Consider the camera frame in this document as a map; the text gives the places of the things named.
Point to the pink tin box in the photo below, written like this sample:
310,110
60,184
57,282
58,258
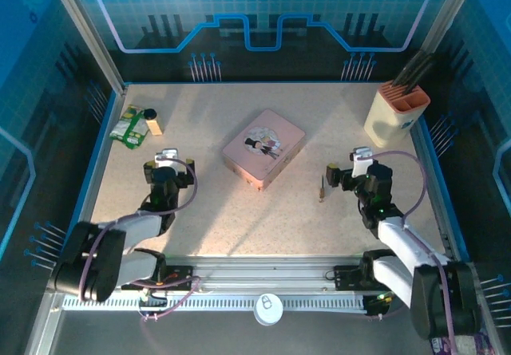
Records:
279,135

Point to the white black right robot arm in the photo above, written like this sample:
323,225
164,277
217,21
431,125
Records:
399,243

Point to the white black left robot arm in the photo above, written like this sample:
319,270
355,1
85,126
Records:
135,231

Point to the green snack packet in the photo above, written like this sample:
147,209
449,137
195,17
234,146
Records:
133,131

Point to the small wooden block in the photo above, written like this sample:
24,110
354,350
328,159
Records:
155,127

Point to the black round cap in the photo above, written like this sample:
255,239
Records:
150,113

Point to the cream knife holder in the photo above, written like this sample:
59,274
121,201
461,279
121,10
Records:
385,123

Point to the white round lid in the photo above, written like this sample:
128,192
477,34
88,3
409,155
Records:
268,311

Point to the purple snack packet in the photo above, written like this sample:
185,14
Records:
441,347

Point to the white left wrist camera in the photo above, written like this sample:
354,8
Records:
165,156

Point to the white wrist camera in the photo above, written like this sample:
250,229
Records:
361,159
165,156

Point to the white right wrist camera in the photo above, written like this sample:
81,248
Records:
361,159

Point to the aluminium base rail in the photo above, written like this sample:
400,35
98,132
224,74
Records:
263,275

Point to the aluminium frame post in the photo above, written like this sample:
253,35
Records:
84,32
451,8

